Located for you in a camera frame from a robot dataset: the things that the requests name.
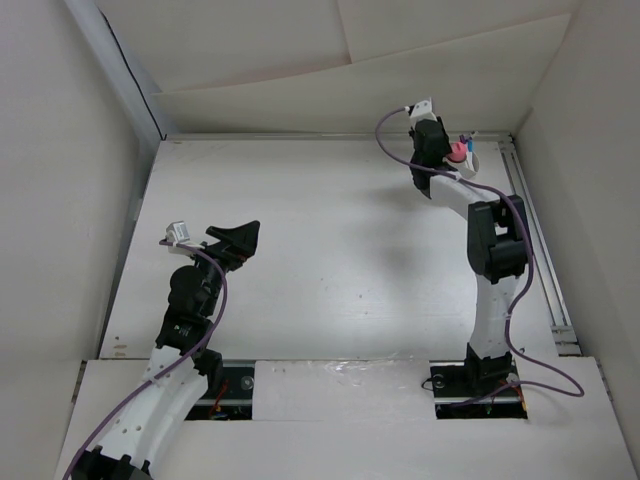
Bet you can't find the white divided pen holder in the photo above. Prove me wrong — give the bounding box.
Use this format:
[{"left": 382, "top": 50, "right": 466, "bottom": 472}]
[{"left": 446, "top": 141, "right": 479, "bottom": 179}]

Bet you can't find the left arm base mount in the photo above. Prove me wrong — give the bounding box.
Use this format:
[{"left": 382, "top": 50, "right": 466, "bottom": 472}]
[{"left": 186, "top": 361, "right": 255, "bottom": 421}]

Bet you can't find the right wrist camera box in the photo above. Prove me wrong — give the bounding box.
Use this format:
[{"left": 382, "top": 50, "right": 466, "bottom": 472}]
[{"left": 405, "top": 97, "right": 437, "bottom": 123}]

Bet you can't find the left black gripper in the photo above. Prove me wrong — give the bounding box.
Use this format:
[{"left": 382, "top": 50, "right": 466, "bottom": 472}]
[{"left": 184, "top": 221, "right": 259, "bottom": 316}]

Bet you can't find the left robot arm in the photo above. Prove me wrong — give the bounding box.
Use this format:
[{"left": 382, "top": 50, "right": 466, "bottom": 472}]
[{"left": 63, "top": 220, "right": 260, "bottom": 479}]

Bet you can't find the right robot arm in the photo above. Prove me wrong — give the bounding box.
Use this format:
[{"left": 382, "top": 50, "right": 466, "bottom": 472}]
[{"left": 410, "top": 117, "right": 529, "bottom": 394}]

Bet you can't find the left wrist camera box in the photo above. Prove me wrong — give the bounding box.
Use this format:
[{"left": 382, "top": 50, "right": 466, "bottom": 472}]
[{"left": 159, "top": 221, "right": 191, "bottom": 255}]

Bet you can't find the pink cap small bottle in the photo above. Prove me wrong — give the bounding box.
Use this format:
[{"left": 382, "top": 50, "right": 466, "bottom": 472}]
[{"left": 447, "top": 142, "right": 468, "bottom": 164}]

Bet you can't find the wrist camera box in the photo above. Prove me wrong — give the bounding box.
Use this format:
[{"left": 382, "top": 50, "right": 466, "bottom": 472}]
[
  {"left": 405, "top": 97, "right": 437, "bottom": 123},
  {"left": 159, "top": 221, "right": 191, "bottom": 255}
]

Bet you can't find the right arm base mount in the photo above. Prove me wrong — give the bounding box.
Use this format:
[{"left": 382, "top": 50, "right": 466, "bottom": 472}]
[{"left": 421, "top": 361, "right": 528, "bottom": 420}]

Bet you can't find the purple cap white marker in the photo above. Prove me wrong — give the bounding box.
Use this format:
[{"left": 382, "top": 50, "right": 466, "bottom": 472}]
[{"left": 459, "top": 134, "right": 474, "bottom": 169}]

